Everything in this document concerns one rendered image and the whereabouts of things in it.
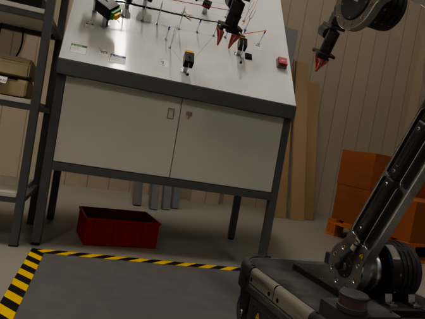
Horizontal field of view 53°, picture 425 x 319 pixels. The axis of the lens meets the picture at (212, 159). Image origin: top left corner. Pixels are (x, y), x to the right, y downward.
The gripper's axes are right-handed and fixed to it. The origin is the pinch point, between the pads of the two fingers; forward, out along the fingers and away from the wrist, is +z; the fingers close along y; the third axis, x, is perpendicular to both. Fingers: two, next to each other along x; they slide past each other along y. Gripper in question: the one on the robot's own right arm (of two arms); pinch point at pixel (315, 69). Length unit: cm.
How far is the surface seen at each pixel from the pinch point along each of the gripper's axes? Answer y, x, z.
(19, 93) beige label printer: 130, -9, 47
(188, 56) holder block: 60, -12, 13
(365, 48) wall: -214, -248, 30
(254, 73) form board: 20.4, -20.1, 15.8
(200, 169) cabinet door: 43, 10, 61
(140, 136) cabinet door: 75, 1, 53
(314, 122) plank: -144, -175, 104
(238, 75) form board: 29.7, -17.2, 18.2
